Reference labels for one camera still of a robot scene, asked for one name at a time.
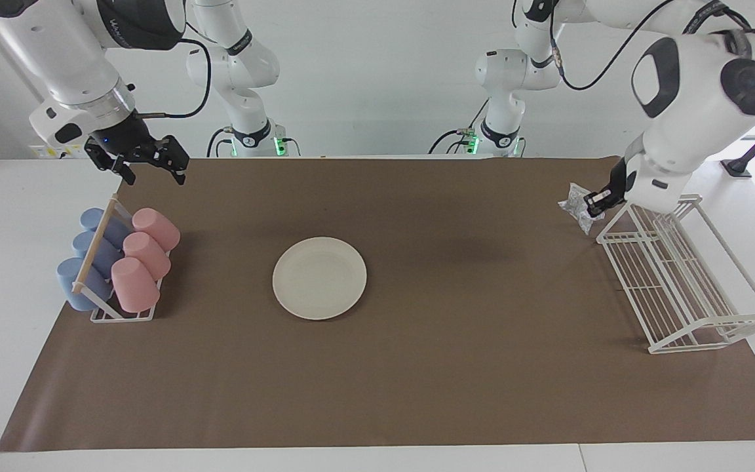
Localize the cream round plate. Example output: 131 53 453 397
273 237 368 321

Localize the blue plastic cup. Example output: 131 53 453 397
80 208 130 246
56 257 115 311
73 231 123 276

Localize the pink plastic cup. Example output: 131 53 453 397
123 232 172 281
132 208 181 253
111 257 161 313

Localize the white wooden cup rack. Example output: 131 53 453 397
71 194 172 323

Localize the brown table mat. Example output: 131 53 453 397
0 156 755 453

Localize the black right base cable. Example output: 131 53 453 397
206 127 234 158

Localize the black base cable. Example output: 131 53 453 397
429 129 467 155
206 127 234 158

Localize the white wire dish rack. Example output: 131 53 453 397
596 193 755 355

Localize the white wall socket box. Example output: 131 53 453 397
29 143 90 160

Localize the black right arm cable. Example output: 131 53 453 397
134 36 212 120

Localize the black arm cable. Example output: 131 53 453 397
134 36 212 120
548 0 752 91

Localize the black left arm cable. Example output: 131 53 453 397
548 0 752 91

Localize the black left base cable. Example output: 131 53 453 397
429 129 467 155

